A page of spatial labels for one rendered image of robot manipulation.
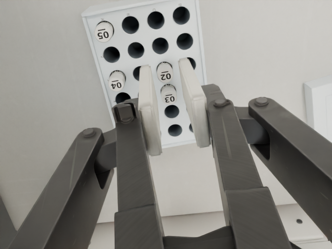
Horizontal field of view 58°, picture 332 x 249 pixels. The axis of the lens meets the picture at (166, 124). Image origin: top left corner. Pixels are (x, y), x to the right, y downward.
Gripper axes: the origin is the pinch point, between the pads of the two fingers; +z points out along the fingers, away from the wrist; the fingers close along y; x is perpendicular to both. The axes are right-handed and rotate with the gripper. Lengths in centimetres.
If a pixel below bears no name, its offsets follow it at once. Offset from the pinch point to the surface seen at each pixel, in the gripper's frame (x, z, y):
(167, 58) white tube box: 0.9, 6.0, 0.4
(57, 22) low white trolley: 4.5, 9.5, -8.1
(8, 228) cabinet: -19.6, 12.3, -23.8
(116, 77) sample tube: 0.5, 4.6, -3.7
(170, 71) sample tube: 0.3, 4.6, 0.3
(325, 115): -8.1, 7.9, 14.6
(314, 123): -8.7, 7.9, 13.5
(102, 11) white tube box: 5.1, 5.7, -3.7
